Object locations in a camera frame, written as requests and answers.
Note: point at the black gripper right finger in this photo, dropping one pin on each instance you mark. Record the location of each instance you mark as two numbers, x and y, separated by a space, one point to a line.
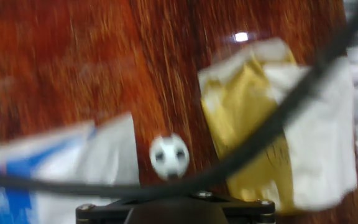
250 213

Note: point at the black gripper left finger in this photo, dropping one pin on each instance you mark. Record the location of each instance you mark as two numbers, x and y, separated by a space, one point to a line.
104 213

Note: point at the small black white soccer ball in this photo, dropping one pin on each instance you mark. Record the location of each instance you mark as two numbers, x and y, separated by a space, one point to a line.
169 156

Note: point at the blue tissue pack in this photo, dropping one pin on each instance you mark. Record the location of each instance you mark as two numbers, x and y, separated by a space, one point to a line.
73 155

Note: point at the gold tissue pack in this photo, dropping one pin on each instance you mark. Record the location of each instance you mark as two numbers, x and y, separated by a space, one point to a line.
238 109

